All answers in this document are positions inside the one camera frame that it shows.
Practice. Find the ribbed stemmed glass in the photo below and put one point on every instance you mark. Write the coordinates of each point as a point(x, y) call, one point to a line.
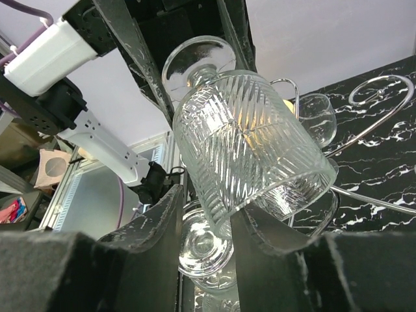
point(240, 143)
point(205, 258)

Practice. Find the clear wine glass left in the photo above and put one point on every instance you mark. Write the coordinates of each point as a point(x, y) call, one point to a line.
point(318, 118)

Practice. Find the yellow round sponge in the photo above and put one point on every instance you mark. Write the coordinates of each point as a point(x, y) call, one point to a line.
point(290, 106)

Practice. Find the ribbed glass front centre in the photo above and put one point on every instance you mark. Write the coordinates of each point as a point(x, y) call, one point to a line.
point(224, 302)

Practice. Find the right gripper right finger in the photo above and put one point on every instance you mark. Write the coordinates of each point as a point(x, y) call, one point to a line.
point(281, 269)

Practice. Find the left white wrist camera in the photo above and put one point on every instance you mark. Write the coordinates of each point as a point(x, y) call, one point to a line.
point(58, 51)

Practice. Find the chrome wine glass rack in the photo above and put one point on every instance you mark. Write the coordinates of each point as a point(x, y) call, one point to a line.
point(380, 165)

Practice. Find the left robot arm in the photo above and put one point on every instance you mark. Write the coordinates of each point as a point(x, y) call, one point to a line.
point(63, 111)

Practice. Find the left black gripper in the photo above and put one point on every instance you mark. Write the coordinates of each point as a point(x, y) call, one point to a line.
point(142, 28)

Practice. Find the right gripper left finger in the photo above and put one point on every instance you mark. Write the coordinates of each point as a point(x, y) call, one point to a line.
point(134, 268)

